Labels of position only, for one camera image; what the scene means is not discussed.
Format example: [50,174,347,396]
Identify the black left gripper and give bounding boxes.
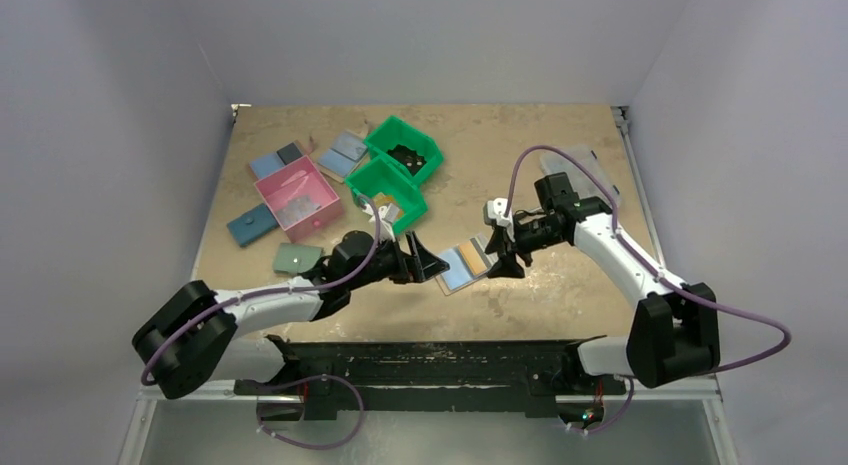
[347,230,447,291]

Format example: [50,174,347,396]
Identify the beige leather card holder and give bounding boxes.
[436,233,497,296]

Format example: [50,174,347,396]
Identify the yellow card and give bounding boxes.
[374,193,401,215]
[457,238,490,277]

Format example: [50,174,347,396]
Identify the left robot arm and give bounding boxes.
[131,231,450,399]

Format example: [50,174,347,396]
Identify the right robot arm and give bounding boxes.
[483,173,721,392]

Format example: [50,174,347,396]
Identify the yellow card in bin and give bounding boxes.
[374,193,401,215]

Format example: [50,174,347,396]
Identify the green bin with yellow card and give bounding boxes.
[345,157,428,235]

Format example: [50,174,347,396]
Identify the light blue open card holder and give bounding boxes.
[317,131,368,183]

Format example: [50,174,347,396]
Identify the green closed card holder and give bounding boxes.
[272,243,323,275]

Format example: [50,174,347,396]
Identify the dark blue closed card holder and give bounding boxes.
[227,204,279,248]

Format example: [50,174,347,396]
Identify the blue grey open card holder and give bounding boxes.
[249,141,304,180]

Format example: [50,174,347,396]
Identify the black parts in bin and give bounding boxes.
[388,144,427,177]

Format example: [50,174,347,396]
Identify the green bin with black parts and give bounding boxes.
[365,115,444,186]

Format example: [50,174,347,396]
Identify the clear plastic screw organizer box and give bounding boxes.
[539,144,622,206]

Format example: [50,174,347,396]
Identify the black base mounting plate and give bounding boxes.
[234,340,626,421]

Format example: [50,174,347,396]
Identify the pink box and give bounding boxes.
[254,157,344,243]

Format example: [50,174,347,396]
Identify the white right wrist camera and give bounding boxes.
[483,198,513,228]

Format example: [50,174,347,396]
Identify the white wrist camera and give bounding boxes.
[363,204,400,241]
[483,198,513,228]

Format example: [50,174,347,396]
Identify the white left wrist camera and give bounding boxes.
[363,204,400,241]

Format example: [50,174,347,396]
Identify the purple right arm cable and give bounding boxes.
[503,145,793,437]

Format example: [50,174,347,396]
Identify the aluminium frame rail right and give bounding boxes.
[611,106,666,266]

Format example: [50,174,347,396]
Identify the aluminium frame rail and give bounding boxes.
[119,379,738,464]
[611,106,666,266]

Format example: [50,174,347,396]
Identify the aluminium front frame rail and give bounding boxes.
[119,379,738,464]

